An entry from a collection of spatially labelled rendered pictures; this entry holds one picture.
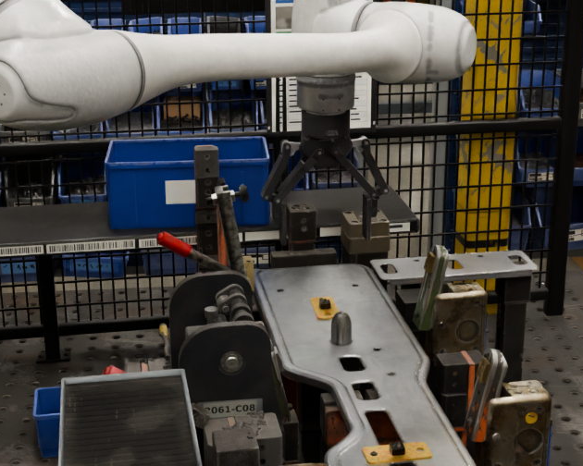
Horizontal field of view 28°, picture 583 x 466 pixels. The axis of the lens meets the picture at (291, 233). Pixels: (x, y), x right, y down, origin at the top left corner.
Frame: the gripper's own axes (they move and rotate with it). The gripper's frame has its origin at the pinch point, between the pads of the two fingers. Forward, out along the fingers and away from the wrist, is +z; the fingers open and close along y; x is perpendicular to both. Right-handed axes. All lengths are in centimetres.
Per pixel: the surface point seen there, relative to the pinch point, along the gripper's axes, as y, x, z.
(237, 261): -14.4, -1.8, 3.1
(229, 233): -15.4, -1.8, -1.7
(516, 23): 52, 58, -22
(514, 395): 16.7, -42.4, 8.6
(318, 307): -1.0, 0.0, 12.8
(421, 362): 10.3, -21.6, 13.4
